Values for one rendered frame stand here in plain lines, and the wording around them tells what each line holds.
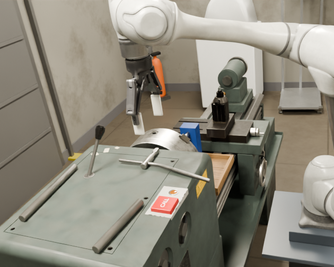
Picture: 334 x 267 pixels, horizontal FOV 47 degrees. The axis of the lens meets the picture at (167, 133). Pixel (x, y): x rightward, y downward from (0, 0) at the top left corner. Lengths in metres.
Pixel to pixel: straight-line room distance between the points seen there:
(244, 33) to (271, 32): 0.09
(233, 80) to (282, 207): 0.97
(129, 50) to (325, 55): 0.52
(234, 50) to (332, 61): 3.36
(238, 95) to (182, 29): 1.63
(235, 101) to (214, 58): 2.00
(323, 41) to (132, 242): 0.73
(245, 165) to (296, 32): 1.01
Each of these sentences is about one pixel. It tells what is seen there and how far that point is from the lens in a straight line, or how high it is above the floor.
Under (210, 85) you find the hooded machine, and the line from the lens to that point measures 4.62.
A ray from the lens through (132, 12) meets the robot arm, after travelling 0.86.
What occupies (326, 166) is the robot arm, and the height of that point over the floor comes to 1.07.
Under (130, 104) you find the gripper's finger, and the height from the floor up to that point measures 1.52.
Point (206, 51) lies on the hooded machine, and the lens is 4.50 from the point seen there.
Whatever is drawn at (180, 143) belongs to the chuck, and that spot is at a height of 1.20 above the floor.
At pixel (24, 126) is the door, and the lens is 3.66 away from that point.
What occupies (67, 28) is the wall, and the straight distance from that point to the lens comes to 4.30.
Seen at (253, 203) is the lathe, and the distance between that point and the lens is 2.23.
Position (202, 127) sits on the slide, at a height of 0.97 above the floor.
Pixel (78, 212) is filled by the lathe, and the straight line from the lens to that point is 1.12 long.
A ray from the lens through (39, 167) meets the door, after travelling 3.84.
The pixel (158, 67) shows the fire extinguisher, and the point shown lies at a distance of 5.21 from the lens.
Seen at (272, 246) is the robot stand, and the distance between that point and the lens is 1.67.
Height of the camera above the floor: 1.88
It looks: 26 degrees down
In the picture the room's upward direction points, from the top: 9 degrees counter-clockwise
